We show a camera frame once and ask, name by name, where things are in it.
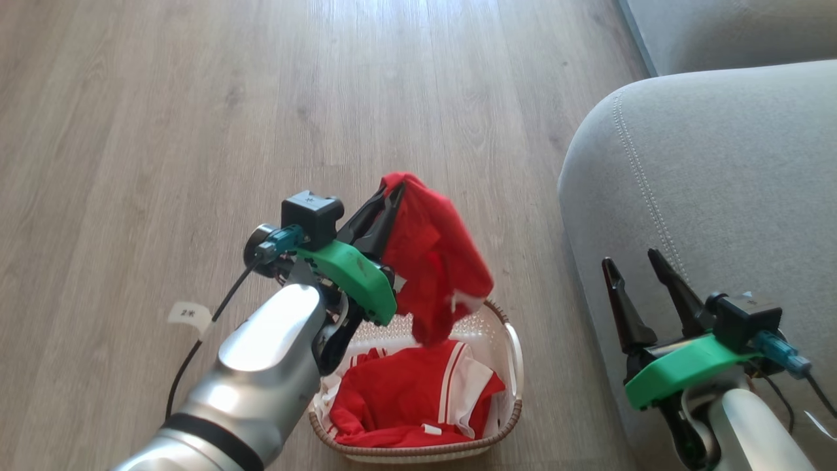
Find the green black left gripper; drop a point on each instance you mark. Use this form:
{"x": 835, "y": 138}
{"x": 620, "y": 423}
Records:
{"x": 353, "y": 275}

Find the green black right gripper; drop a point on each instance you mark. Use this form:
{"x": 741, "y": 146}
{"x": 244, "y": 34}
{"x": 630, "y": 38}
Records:
{"x": 686, "y": 366}

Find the plain red garment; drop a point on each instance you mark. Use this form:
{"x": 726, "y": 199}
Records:
{"x": 435, "y": 261}

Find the red garment with white stripes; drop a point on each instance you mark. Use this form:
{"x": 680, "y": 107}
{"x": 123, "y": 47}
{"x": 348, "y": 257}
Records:
{"x": 399, "y": 399}

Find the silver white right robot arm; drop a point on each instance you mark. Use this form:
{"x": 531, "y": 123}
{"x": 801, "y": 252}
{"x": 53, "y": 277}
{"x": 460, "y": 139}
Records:
{"x": 752, "y": 432}

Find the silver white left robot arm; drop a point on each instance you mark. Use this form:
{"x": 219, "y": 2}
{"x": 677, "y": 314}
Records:
{"x": 261, "y": 366}

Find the white perforated laundry basket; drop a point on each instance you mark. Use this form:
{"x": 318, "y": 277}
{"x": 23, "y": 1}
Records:
{"x": 507, "y": 366}

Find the grey sofa seat cushion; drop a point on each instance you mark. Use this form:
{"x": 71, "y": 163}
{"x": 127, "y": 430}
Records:
{"x": 739, "y": 29}

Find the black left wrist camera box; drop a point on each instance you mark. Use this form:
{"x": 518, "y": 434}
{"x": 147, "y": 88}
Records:
{"x": 314, "y": 216}

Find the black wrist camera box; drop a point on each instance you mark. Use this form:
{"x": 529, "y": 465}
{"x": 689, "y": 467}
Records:
{"x": 745, "y": 320}
{"x": 314, "y": 216}

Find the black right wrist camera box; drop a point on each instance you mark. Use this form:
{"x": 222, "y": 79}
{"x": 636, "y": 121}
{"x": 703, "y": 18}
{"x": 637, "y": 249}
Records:
{"x": 745, "y": 320}

